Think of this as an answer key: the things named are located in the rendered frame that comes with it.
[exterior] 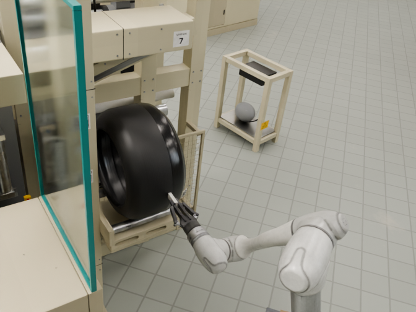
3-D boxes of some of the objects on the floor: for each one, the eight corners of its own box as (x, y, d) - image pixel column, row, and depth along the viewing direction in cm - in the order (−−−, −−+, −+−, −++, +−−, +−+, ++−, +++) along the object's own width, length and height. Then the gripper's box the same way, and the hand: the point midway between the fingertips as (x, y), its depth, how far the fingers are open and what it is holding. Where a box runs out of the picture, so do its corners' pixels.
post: (84, 343, 276) (41, -169, 133) (76, 325, 285) (27, -172, 142) (105, 333, 282) (85, -164, 139) (96, 316, 291) (70, -167, 148)
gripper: (208, 221, 205) (182, 185, 218) (183, 231, 198) (157, 193, 212) (205, 232, 209) (179, 195, 223) (181, 242, 203) (155, 203, 217)
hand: (172, 199), depth 215 cm, fingers closed
